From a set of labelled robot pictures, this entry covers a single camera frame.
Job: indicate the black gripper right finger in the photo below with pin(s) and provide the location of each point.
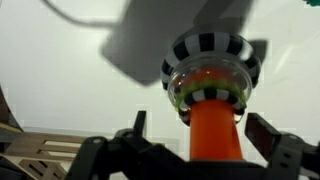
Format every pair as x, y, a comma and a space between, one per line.
293, 156

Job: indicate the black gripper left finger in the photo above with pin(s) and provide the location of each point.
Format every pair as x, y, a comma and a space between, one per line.
110, 156

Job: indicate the orange stand with striped base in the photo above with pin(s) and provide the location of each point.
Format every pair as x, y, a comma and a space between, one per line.
213, 133

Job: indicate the wooden slatted tray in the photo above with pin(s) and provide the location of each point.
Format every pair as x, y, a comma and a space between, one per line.
36, 146

